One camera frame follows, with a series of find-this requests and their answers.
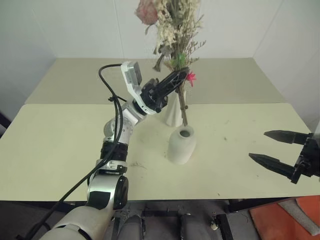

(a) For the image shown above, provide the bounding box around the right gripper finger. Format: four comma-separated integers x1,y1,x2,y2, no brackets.
263,129,311,145
248,152,299,181

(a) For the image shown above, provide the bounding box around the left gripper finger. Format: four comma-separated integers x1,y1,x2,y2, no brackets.
159,66,190,89
164,74,188,98

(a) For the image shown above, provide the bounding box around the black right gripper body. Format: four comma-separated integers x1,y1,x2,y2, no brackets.
290,132,320,185

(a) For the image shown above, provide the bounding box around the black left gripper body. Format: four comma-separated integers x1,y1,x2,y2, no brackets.
139,77,171,115

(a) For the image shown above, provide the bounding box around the dried flower bouquet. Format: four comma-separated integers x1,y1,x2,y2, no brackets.
134,0,207,127

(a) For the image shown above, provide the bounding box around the white conical vase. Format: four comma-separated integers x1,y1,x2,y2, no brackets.
163,91,188,126

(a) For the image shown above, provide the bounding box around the orange floor mat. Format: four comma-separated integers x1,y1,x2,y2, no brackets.
248,195,320,240

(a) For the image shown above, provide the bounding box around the white round bottle vase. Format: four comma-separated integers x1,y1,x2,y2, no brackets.
169,125,198,166

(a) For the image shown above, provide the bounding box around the dark rounded grey shape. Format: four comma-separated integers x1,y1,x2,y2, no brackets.
121,214,145,240

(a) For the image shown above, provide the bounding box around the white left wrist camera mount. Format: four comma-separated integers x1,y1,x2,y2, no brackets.
120,60,156,116

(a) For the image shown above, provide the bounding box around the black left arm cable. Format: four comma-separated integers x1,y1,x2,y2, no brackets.
14,63,129,240

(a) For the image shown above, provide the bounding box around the black table frame bar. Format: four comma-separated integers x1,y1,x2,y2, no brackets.
228,197,298,214

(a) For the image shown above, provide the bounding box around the black metal post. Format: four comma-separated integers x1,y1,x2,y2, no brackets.
215,213,235,240

